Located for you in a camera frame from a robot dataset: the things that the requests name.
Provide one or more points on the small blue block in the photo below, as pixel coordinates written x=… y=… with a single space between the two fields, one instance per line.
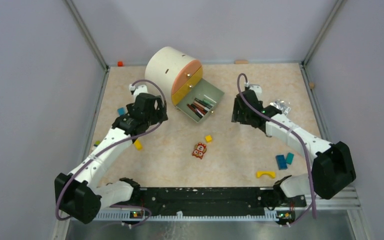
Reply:
x=121 y=111

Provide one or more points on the red owl number toy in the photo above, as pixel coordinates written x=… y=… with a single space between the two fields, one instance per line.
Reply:
x=199 y=150

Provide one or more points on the teal block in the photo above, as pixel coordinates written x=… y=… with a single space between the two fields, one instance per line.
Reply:
x=289 y=158

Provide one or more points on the yellow arch block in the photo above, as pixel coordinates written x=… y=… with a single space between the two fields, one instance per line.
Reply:
x=270 y=174

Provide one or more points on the yellow wedge block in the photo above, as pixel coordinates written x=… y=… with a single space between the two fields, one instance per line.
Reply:
x=138 y=145

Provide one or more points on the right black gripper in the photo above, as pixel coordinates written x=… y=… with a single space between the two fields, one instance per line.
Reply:
x=237 y=116

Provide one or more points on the green white blue lego stack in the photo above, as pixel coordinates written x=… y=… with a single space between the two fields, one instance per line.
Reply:
x=96 y=144

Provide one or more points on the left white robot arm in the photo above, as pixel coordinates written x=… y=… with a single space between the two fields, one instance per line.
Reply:
x=77 y=194

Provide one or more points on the clear plastic wrapper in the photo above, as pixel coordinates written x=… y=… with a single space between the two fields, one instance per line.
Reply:
x=282 y=105

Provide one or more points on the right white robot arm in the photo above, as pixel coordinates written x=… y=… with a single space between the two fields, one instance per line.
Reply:
x=330 y=166

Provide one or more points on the small yellow cube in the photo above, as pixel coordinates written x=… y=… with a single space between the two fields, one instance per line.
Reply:
x=208 y=138

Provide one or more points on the brown lipstick tube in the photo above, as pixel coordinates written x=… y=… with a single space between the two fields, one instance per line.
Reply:
x=197 y=113

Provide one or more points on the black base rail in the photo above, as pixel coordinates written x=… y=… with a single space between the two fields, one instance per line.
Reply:
x=212 y=201

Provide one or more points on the cream round drawer organizer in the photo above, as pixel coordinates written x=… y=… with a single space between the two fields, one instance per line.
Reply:
x=181 y=79

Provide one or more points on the red lip gloss tube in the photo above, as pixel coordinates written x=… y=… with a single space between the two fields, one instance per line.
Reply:
x=197 y=106

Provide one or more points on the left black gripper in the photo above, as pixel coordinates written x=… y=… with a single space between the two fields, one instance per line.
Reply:
x=159 y=115

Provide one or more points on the blue lego brick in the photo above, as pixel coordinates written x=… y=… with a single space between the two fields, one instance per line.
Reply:
x=281 y=162

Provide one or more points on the wooden peg at wall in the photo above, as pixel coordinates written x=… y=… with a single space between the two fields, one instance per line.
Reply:
x=241 y=62

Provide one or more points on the dark red lip gloss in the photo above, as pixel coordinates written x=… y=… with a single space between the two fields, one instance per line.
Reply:
x=201 y=111

